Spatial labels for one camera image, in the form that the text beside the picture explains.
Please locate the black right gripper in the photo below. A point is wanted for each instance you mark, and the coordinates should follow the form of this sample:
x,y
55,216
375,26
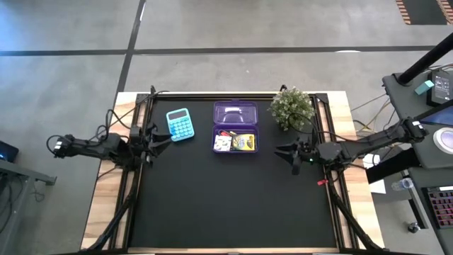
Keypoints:
x,y
309,153

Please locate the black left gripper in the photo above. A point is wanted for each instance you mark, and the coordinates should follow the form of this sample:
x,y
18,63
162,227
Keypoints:
x,y
139,147

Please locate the yellow crayon box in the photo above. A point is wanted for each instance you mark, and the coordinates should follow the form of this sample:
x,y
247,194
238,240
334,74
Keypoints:
x,y
243,142

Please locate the yellow highlighter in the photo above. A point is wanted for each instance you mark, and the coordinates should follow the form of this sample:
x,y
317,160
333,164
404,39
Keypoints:
x,y
232,133

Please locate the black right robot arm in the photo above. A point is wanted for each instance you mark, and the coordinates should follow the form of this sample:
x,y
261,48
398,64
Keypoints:
x,y
371,141

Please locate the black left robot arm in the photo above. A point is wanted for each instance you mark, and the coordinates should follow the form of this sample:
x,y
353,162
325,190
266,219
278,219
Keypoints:
x,y
92,147

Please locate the red clip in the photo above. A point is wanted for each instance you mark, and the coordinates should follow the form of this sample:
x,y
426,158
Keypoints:
x,y
322,182

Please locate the green potted plant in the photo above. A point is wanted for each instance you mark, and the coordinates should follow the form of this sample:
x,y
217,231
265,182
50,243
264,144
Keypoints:
x,y
292,108

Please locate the purple plastic pencil case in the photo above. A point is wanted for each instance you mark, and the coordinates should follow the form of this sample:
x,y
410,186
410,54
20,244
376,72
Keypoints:
x,y
235,113

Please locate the white paper sheet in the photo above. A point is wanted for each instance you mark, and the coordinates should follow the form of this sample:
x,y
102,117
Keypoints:
x,y
378,186

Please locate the clear water bottle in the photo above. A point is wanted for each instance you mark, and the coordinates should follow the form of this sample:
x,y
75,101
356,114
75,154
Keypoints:
x,y
401,184

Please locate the grey side desk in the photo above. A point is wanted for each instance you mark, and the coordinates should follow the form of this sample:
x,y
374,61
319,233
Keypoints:
x,y
407,106

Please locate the black caster wheel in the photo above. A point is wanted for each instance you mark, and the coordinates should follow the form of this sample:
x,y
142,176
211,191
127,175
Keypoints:
x,y
413,227

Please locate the grey metal desk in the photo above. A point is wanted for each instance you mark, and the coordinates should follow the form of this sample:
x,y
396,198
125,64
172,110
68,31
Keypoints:
x,y
14,171

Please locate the small teal box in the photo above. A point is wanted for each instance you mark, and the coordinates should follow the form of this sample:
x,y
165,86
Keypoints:
x,y
424,87

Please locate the dark tablet device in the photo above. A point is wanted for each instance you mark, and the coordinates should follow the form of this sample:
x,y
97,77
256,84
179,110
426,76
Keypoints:
x,y
7,151

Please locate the blue lit laptop screen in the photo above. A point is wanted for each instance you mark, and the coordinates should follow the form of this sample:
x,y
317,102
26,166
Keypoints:
x,y
440,118

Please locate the round white device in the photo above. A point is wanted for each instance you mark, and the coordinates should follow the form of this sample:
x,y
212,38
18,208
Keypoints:
x,y
445,140

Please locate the black keyboard pink keys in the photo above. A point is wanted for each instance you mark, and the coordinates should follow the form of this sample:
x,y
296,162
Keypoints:
x,y
442,207

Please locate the black power adapter box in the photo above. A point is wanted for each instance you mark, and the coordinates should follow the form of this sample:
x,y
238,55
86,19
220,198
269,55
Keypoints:
x,y
439,88

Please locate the black metal pole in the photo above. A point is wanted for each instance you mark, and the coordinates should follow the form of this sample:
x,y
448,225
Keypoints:
x,y
424,60

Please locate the orange striped floor mat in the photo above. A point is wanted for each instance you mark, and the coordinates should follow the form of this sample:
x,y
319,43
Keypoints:
x,y
424,10

